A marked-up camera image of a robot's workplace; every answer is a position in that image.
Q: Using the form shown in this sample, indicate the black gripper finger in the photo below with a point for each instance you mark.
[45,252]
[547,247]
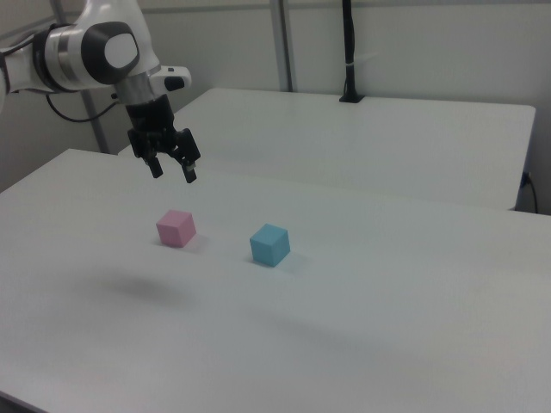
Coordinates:
[152,165]
[188,157]

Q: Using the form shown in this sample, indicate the blue cube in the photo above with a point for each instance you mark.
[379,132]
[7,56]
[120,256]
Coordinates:
[270,245]

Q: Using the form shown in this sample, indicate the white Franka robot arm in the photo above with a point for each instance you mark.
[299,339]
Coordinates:
[64,51]

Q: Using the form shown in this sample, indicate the pink cube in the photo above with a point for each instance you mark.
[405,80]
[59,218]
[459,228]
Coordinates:
[175,228]

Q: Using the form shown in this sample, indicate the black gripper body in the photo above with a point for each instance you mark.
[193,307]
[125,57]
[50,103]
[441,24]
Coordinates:
[150,120]

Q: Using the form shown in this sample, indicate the black camera stand pole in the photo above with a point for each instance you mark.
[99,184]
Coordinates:
[349,47]

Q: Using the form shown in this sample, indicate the white table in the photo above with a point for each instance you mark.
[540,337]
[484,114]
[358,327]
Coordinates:
[366,142]

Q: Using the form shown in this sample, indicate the grey wall partition post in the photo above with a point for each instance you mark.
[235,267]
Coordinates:
[282,43]
[95,120]

